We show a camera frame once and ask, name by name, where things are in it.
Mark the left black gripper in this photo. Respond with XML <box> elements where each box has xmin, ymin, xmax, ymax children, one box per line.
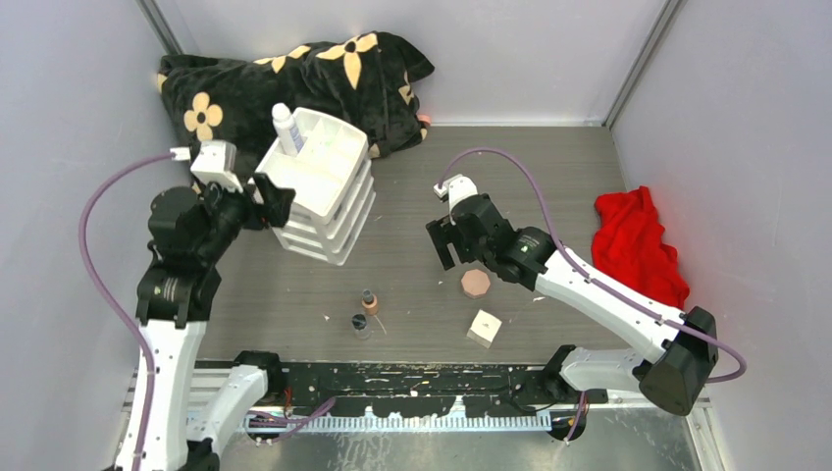
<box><xmin>197</xmin><ymin>172</ymin><xmax>295</xmax><ymax>261</ymax></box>

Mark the white plastic drawer organizer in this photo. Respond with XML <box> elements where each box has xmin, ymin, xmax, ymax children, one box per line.
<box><xmin>255</xmin><ymin>107</ymin><xmax>376</xmax><ymax>266</ymax></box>

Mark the white plastic bottle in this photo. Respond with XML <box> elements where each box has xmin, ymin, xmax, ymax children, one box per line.
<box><xmin>272</xmin><ymin>103</ymin><xmax>304</xmax><ymax>157</ymax></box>

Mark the tan foundation bottle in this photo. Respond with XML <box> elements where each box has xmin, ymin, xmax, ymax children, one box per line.
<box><xmin>361</xmin><ymin>289</ymin><xmax>379</xmax><ymax>316</ymax></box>

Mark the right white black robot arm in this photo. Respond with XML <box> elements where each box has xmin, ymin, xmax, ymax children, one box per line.
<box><xmin>426</xmin><ymin>190</ymin><xmax>718</xmax><ymax>416</ymax></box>

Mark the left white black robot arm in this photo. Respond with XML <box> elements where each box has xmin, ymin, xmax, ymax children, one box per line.
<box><xmin>112</xmin><ymin>174</ymin><xmax>295</xmax><ymax>470</ymax></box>

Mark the pink octagonal compact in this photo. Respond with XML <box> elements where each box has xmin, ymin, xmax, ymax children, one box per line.
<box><xmin>460</xmin><ymin>269</ymin><xmax>492</xmax><ymax>299</ymax></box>

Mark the white cube box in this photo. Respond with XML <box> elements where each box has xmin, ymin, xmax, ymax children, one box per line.
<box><xmin>466</xmin><ymin>309</ymin><xmax>502</xmax><ymax>348</ymax></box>

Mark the clear jar black lid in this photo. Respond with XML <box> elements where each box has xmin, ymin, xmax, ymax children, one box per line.
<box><xmin>351</xmin><ymin>314</ymin><xmax>372</xmax><ymax>340</ymax></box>

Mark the black floral plush blanket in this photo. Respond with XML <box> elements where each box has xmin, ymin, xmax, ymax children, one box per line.
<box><xmin>156</xmin><ymin>31</ymin><xmax>435</xmax><ymax>180</ymax></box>

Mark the red cloth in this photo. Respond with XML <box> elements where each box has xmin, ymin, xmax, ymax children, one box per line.
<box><xmin>591</xmin><ymin>185</ymin><xmax>690</xmax><ymax>309</ymax></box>

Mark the small green circuit board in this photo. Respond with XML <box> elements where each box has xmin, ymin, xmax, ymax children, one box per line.
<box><xmin>249</xmin><ymin>411</ymin><xmax>287</xmax><ymax>429</ymax></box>

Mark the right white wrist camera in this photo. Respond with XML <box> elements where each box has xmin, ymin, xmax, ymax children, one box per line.
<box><xmin>433</xmin><ymin>174</ymin><xmax>479</xmax><ymax>213</ymax></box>

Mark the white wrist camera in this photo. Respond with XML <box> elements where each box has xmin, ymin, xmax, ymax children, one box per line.
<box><xmin>190</xmin><ymin>140</ymin><xmax>243</xmax><ymax>192</ymax></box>
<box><xmin>433</xmin><ymin>174</ymin><xmax>479</xmax><ymax>213</ymax></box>

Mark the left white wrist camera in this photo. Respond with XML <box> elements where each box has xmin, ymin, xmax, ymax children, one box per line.
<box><xmin>190</xmin><ymin>140</ymin><xmax>243</xmax><ymax>192</ymax></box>

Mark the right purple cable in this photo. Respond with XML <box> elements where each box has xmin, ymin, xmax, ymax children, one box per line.
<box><xmin>437</xmin><ymin>146</ymin><xmax>748</xmax><ymax>445</ymax></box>

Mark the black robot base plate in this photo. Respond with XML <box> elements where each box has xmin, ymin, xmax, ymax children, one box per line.
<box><xmin>255</xmin><ymin>362</ymin><xmax>579</xmax><ymax>418</ymax></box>

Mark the aluminium frame rail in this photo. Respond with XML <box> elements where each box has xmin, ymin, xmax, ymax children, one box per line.
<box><xmin>121</xmin><ymin>365</ymin><xmax>712</xmax><ymax>434</ymax></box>

